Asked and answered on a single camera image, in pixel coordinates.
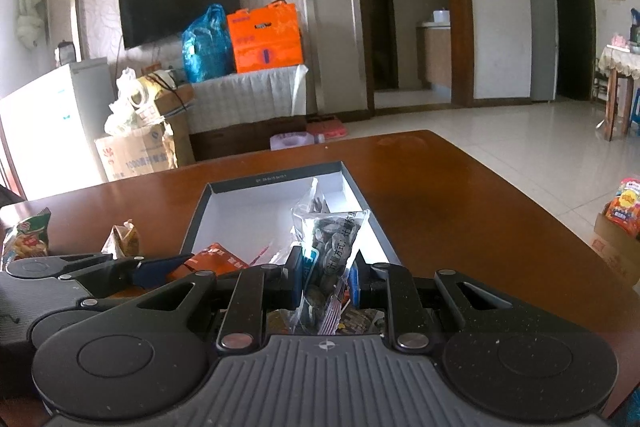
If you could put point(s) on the grey cardboard box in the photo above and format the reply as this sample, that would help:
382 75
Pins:
250 207

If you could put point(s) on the cabinet with white cloth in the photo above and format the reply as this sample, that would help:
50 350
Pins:
245 102

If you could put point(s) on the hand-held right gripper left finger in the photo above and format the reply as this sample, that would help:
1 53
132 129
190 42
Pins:
296 277

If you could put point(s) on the printed brown cardboard box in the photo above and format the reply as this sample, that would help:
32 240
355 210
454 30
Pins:
135 154

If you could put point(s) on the purple plastic item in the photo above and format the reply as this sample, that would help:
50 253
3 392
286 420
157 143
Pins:
292 142

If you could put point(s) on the white small fridge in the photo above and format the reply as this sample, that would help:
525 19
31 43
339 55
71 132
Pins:
50 127

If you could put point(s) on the dark electric kettle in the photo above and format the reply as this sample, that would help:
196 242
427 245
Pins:
65 53

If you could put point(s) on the clear-front cracker packet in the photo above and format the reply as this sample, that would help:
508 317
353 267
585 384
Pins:
125 239

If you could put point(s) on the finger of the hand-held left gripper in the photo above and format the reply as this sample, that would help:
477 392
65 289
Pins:
160 269
107 302

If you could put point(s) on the colourful snack bags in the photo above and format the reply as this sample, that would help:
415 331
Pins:
627 207

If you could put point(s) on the blue plastic stool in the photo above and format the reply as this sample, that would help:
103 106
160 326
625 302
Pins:
635 107

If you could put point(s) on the wooden kitchen counter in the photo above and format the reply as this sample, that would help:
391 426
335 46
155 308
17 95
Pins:
434 57

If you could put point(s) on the black wall television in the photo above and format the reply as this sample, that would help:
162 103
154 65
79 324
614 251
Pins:
175 2

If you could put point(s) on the clear candy bag blue label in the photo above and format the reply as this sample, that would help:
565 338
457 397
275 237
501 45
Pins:
330 232

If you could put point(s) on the silver tall fridge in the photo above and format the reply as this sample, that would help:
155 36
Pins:
542 37

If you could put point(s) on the small flat carton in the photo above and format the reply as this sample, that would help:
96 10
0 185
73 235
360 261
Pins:
172 99

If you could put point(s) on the black chair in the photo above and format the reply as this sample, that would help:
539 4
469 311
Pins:
9 197

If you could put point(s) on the orange snack packet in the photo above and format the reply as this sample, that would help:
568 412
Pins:
220 264

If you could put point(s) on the pink floor item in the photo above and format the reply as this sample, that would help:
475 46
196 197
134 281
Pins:
327 129

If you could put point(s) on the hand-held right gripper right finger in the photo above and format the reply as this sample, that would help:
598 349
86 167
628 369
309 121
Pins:
354 287

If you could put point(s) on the orange paper shopping bag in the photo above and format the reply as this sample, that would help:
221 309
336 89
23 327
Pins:
265 39

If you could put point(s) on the green cracker bag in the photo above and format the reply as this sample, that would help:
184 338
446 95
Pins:
27 242

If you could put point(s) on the beige tape roll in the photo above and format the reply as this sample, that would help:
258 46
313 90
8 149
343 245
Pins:
145 92

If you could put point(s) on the white plastic bag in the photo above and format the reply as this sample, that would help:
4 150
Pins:
122 112

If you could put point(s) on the blue plastic bag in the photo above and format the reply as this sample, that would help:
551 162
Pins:
205 47

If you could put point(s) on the side table with lace cloth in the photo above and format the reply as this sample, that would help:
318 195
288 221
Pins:
620 62

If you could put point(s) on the open cardboard box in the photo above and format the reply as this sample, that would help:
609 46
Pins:
615 252

